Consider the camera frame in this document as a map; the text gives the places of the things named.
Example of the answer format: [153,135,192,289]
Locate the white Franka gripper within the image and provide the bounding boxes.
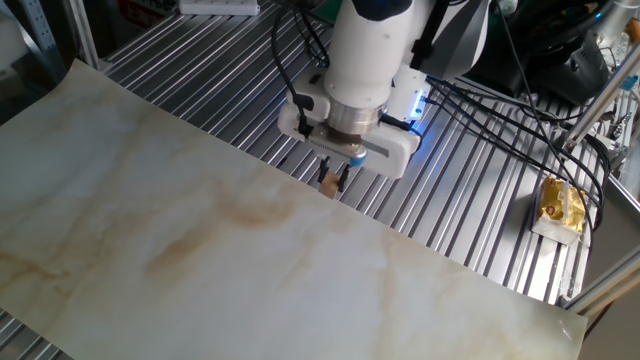
[277,74,422,194]

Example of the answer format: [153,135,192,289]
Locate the small wooden cube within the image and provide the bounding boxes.
[319,173,341,200]

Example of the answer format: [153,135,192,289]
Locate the marble pattern table mat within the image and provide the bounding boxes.
[0,58,589,360]

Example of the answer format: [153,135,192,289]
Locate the green board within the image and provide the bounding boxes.
[312,0,346,25]

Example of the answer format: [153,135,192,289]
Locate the white power strip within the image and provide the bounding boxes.
[178,0,262,17]

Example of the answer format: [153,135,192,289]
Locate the yellow snack packet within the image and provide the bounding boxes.
[530,176,587,247]

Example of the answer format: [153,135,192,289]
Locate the black steering wheel base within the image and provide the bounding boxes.
[519,29,611,107]

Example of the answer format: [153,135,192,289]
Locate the black steering wheel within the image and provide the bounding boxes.
[499,0,616,56]

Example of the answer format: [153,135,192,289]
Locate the blue slotted shelf upright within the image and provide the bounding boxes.
[19,0,67,82]

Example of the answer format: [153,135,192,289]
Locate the grey wrist camera blue caps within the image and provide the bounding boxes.
[305,123,369,168]

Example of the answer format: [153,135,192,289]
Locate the black cable strapped along arm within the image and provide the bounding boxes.
[270,0,331,140]

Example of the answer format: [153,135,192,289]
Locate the black base cable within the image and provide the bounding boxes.
[425,74,572,125]
[425,79,610,232]

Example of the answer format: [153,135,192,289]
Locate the thin black cable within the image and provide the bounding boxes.
[492,0,597,242]

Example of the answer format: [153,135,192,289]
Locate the aluminium profile post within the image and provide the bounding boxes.
[64,0,102,72]
[562,45,640,151]

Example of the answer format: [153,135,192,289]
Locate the aluminium profile rail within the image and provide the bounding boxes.
[559,244,640,317]

